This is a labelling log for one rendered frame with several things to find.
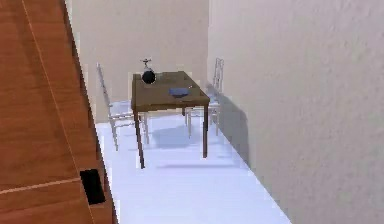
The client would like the blue bowl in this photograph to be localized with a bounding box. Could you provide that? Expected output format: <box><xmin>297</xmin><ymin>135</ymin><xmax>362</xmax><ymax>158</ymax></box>
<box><xmin>168</xmin><ymin>87</ymin><xmax>190</xmax><ymax>99</ymax></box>

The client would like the white metal chair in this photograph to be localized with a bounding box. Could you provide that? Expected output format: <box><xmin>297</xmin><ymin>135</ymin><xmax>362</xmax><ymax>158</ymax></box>
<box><xmin>96</xmin><ymin>62</ymin><xmax>150</xmax><ymax>152</ymax></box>
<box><xmin>185</xmin><ymin>57</ymin><xmax>225</xmax><ymax>139</ymax></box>

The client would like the brown wooden table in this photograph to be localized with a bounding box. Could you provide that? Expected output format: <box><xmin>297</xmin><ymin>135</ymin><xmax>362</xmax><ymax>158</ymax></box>
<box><xmin>130</xmin><ymin>70</ymin><xmax>211</xmax><ymax>170</ymax></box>

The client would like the black round vase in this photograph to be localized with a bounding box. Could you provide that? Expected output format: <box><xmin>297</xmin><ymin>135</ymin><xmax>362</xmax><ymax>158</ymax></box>
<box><xmin>139</xmin><ymin>57</ymin><xmax>157</xmax><ymax>85</ymax></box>

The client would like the brown wooden cupboard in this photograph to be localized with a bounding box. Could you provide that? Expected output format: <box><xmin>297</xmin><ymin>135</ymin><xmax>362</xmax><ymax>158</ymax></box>
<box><xmin>0</xmin><ymin>0</ymin><xmax>119</xmax><ymax>224</ymax></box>

